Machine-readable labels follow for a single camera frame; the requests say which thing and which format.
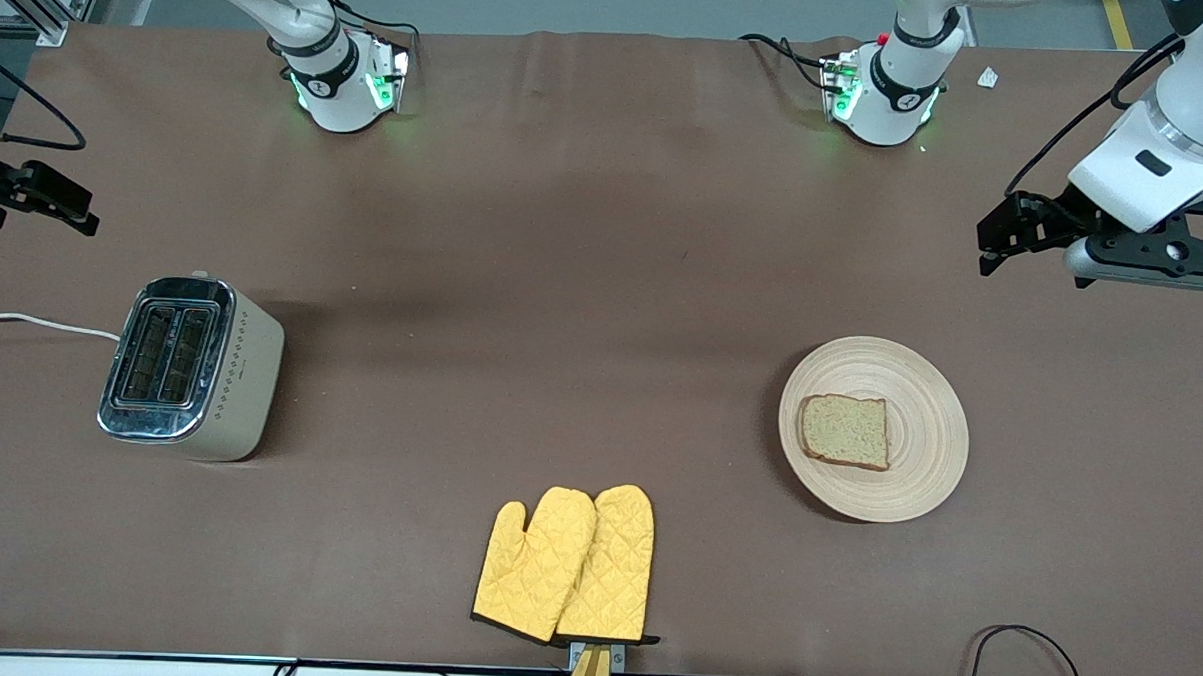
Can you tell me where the wooden stick on metal bracket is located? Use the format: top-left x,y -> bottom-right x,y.
562,640 -> 627,676

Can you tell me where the round wooden plate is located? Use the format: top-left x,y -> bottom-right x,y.
774,332 -> 974,527

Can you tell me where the black left base cable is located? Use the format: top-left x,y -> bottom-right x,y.
738,33 -> 835,92

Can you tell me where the black right base cable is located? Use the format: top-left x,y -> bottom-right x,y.
307,0 -> 429,48

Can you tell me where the black cable loop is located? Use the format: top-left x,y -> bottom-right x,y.
968,623 -> 1086,676

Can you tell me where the white toaster power cord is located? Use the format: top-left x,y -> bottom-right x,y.
0,311 -> 123,343

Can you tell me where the black base cable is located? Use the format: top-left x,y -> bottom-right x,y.
738,33 -> 835,92
307,0 -> 429,48

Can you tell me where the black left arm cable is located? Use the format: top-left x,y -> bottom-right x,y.
1004,27 -> 1188,204

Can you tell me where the yellow quilted oven mitt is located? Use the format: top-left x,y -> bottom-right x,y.
556,482 -> 665,646
471,484 -> 597,647

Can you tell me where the beige chrome two-slot toaster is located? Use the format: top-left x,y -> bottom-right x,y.
95,268 -> 289,465

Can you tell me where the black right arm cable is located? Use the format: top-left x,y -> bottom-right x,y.
0,43 -> 92,153

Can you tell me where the brown bread toast slice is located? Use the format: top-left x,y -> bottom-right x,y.
796,392 -> 894,473

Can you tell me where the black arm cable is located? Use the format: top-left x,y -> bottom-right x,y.
1004,27 -> 1188,204
0,43 -> 92,153

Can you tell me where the brown table mat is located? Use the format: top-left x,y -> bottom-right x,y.
0,7 -> 1203,676

